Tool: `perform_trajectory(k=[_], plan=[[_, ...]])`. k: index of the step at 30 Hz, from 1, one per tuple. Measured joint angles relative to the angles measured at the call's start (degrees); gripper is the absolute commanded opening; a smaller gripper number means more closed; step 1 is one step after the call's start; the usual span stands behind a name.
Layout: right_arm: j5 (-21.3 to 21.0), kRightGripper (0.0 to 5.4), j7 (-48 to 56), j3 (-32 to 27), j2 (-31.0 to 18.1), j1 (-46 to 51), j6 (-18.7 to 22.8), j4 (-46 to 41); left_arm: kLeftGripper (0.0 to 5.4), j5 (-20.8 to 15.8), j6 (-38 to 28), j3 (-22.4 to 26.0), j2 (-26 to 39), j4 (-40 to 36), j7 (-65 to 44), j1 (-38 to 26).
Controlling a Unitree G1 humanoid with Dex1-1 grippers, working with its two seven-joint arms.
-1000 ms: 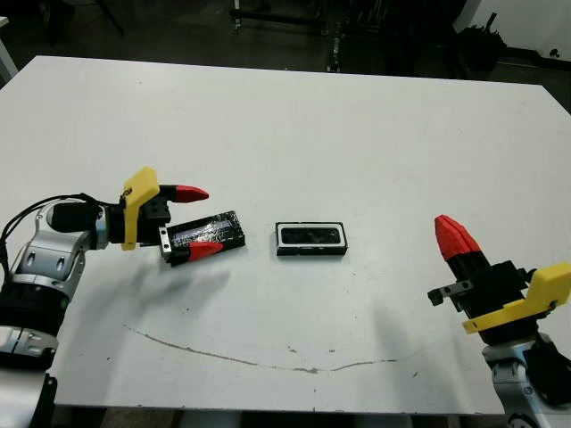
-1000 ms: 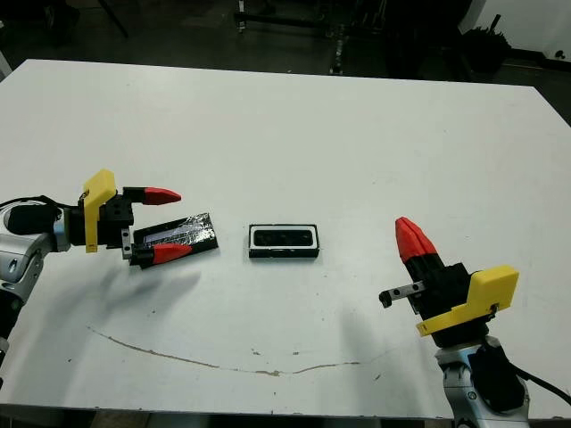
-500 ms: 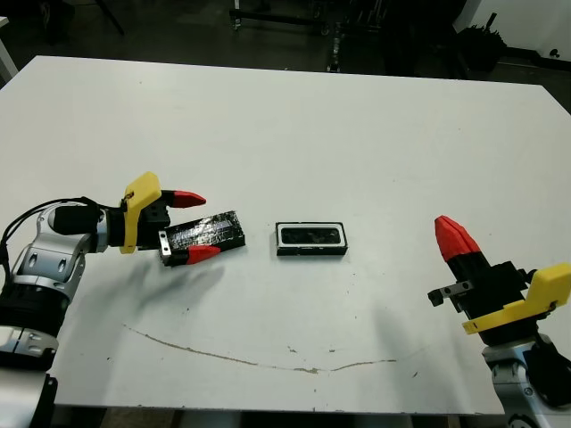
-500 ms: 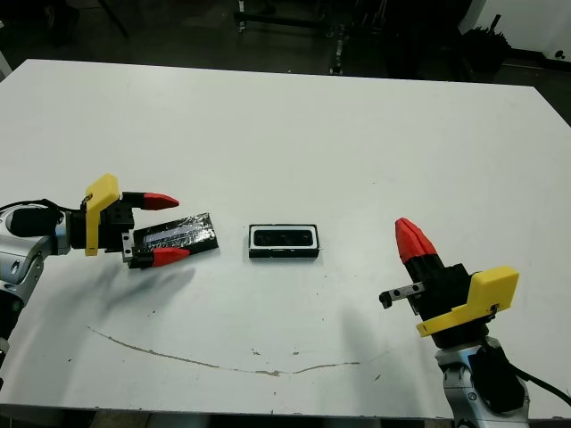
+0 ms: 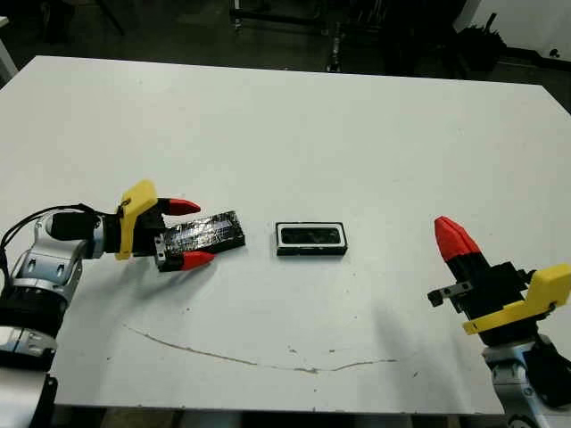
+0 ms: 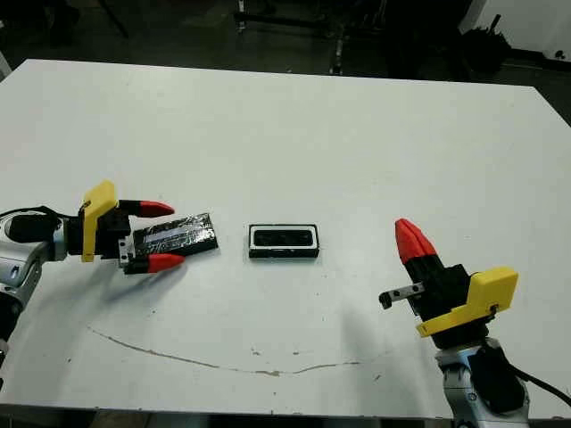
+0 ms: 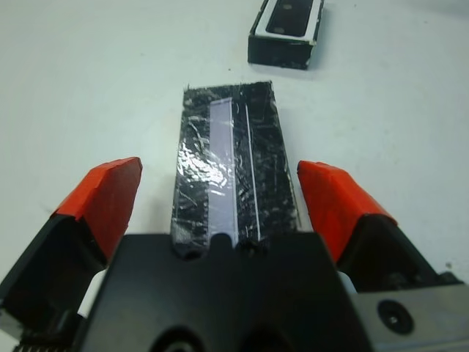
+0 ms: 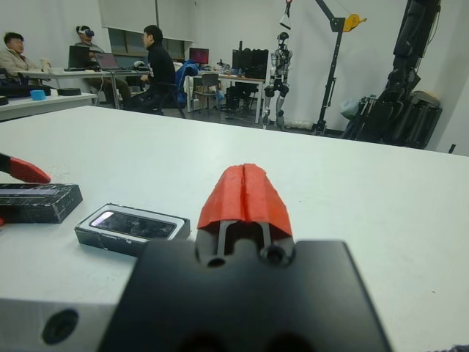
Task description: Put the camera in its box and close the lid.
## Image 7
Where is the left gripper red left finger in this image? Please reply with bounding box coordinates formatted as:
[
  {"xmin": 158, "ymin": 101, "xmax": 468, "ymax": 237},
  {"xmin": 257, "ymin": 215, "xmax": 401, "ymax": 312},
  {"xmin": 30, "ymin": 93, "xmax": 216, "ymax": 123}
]
[{"xmin": 0, "ymin": 156, "xmax": 144, "ymax": 337}]

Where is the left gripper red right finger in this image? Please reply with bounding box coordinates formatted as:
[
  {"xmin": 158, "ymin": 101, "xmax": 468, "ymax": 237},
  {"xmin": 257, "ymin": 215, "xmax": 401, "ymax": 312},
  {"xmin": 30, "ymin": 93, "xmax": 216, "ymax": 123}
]
[{"xmin": 295, "ymin": 159, "xmax": 461, "ymax": 293}]

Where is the black taped box lid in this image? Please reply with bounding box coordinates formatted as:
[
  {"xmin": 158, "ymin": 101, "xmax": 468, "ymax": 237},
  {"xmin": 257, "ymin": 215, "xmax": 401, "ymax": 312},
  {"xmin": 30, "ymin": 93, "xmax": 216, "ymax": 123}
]
[{"xmin": 168, "ymin": 80, "xmax": 304, "ymax": 262}]

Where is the black box with white insert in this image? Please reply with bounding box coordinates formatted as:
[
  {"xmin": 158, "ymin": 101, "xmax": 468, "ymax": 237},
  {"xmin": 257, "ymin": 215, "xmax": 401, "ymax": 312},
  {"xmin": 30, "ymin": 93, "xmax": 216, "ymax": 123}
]
[{"xmin": 247, "ymin": 0, "xmax": 326, "ymax": 71}]

